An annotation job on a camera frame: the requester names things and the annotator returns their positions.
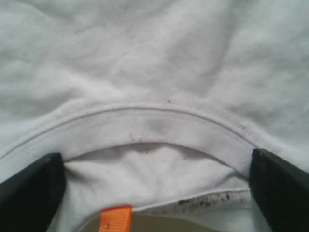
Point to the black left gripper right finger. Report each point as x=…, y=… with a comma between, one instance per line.
x=281, y=191

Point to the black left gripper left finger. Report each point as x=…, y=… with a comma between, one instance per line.
x=30, y=198

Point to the white t-shirt red lettering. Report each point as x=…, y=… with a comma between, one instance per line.
x=156, y=104

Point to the small orange tag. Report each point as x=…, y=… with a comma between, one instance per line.
x=117, y=219

